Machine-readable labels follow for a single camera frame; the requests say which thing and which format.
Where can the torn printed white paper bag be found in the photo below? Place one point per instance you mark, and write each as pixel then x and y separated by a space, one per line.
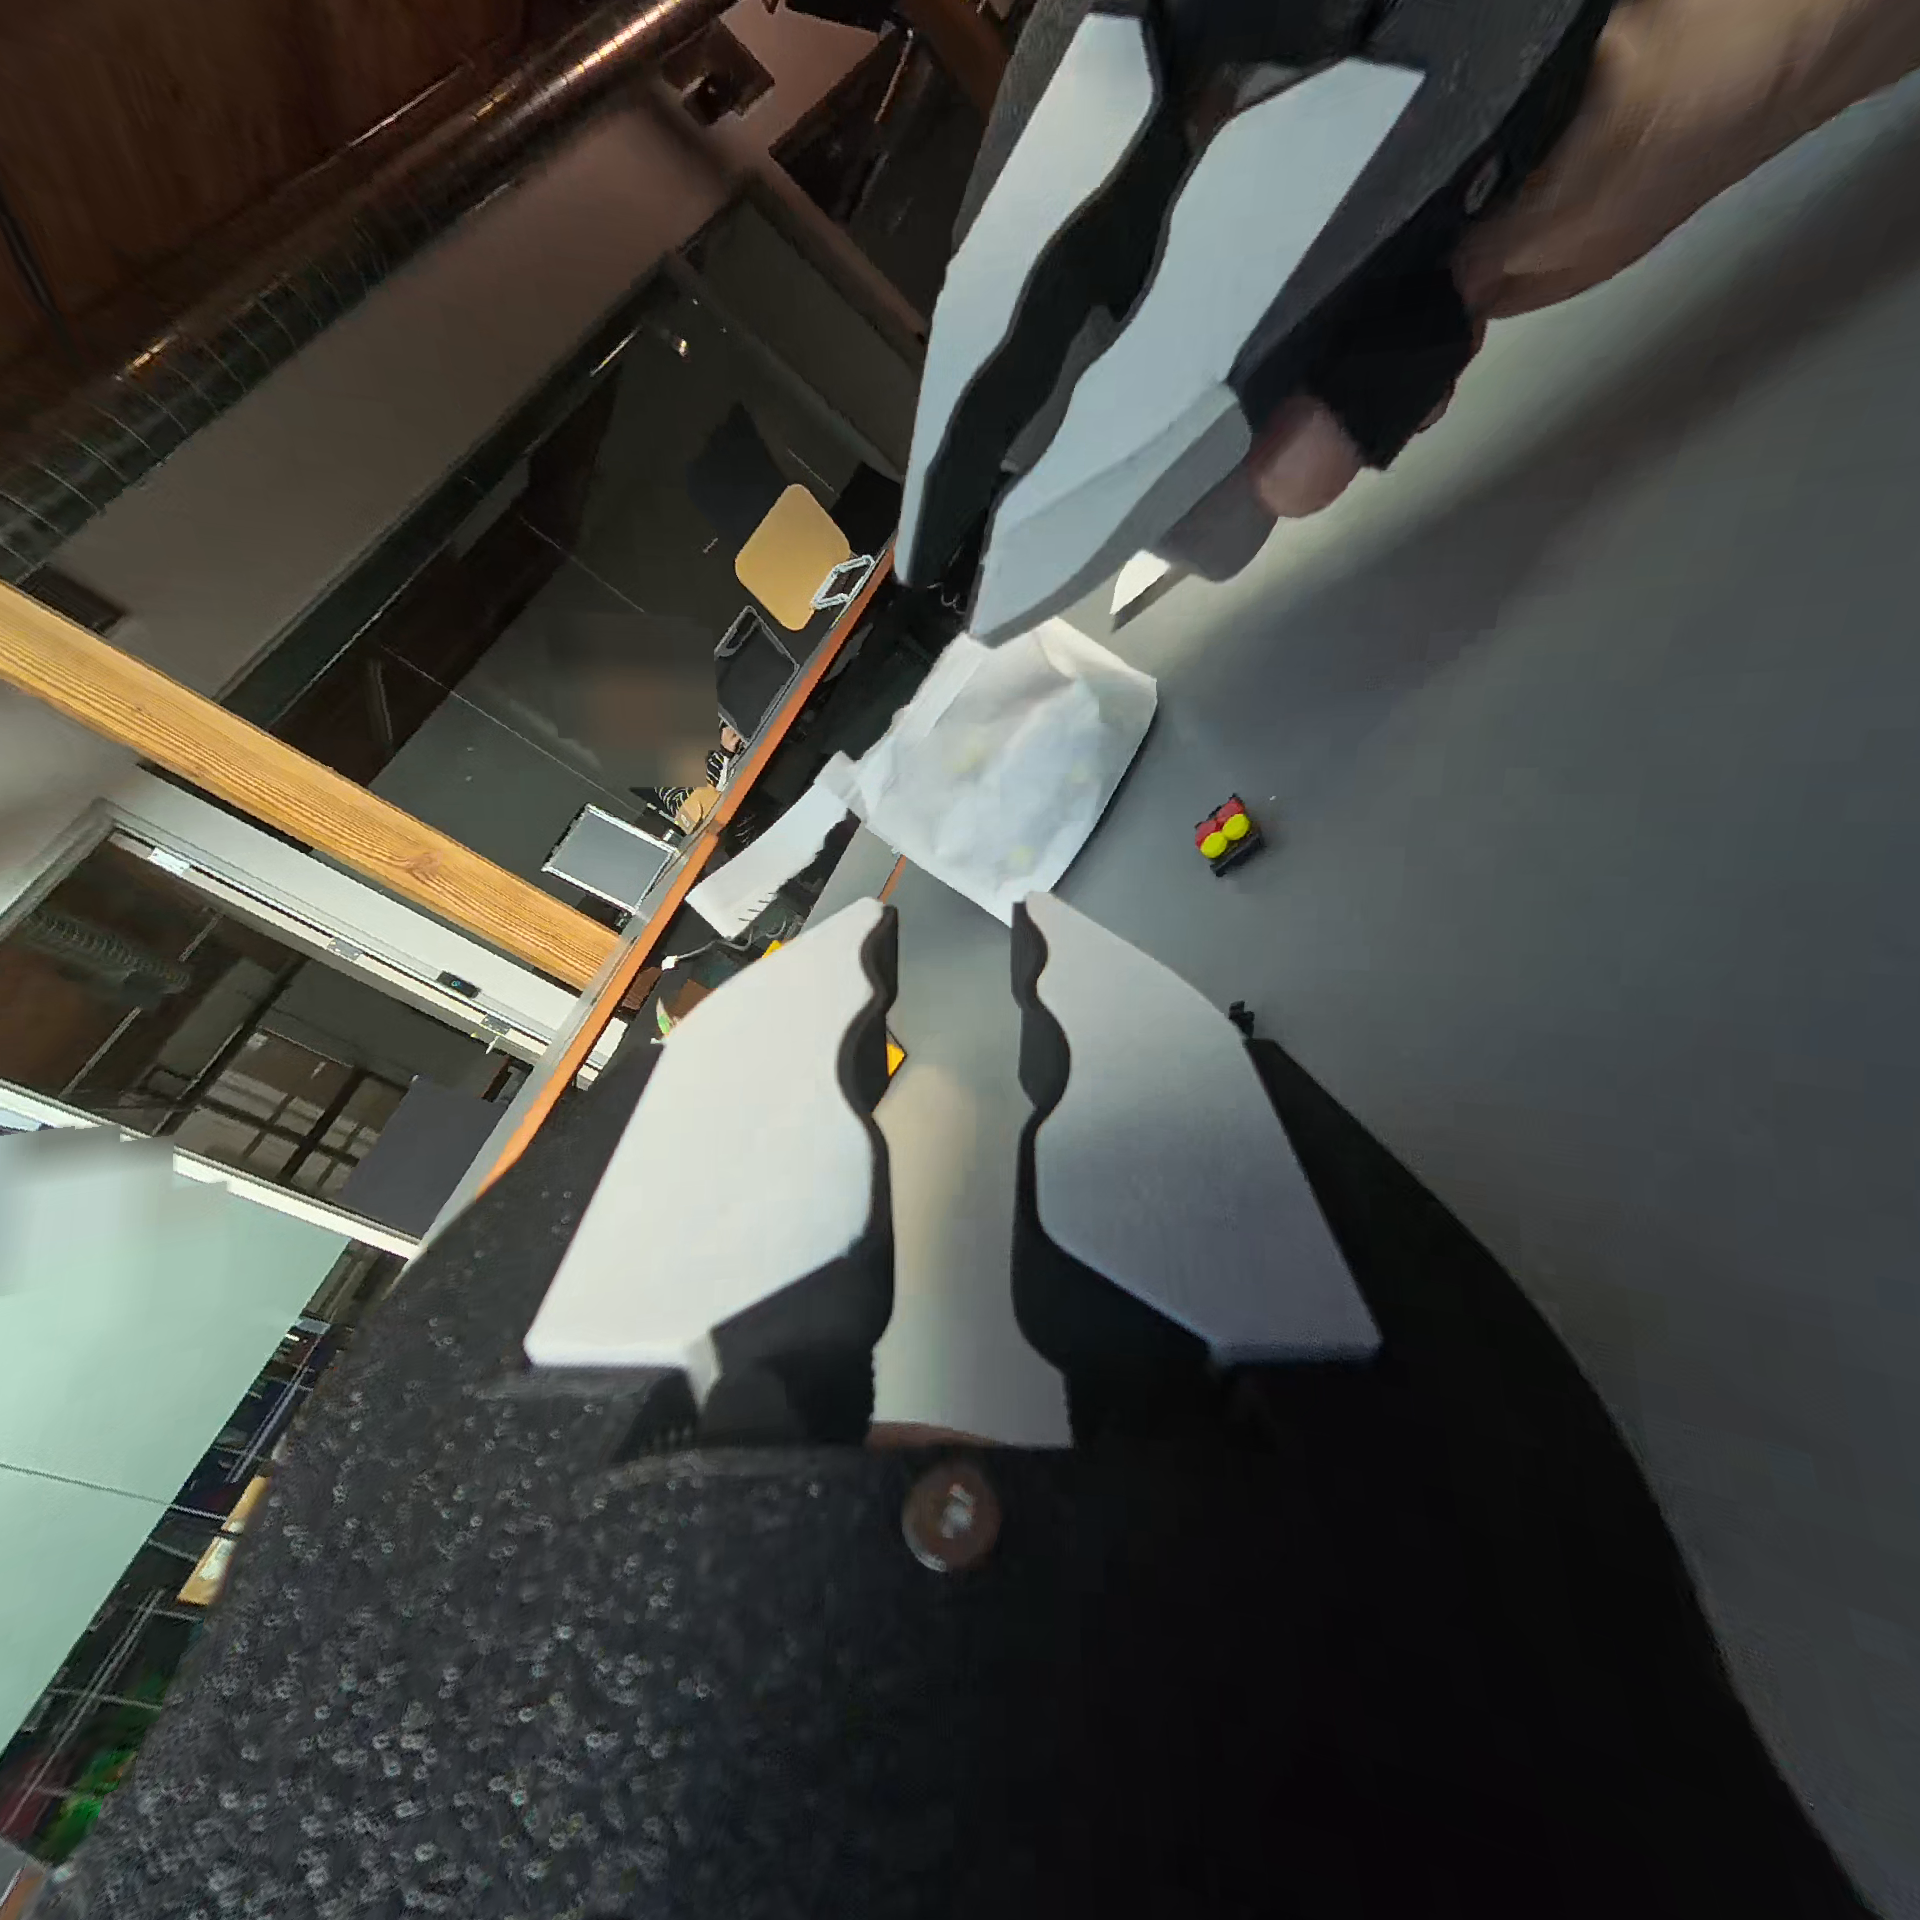
pixel 1005 767

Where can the large plain white paper bag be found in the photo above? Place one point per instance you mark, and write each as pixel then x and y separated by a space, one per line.
pixel 765 871

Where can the long ceiling duct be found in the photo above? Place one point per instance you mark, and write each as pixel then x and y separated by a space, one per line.
pixel 331 210

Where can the light wooden beam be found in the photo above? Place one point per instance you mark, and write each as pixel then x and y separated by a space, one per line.
pixel 299 797

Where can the black red yellow brick plate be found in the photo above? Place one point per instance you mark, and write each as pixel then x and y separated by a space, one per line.
pixel 1228 834

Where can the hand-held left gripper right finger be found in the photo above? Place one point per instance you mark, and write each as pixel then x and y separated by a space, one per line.
pixel 1201 1186

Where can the open white laptop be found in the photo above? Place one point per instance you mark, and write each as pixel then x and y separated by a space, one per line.
pixel 614 855

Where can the wooden seat chair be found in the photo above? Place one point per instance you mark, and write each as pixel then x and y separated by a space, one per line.
pixel 795 555

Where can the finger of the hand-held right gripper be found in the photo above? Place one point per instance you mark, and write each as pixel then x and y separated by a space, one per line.
pixel 1019 271
pixel 1201 331

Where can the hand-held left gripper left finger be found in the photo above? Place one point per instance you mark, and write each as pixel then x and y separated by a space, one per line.
pixel 721 1186

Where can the white framed window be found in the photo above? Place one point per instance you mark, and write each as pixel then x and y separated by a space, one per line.
pixel 181 990

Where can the person's right hand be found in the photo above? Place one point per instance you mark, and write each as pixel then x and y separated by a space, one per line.
pixel 1620 151

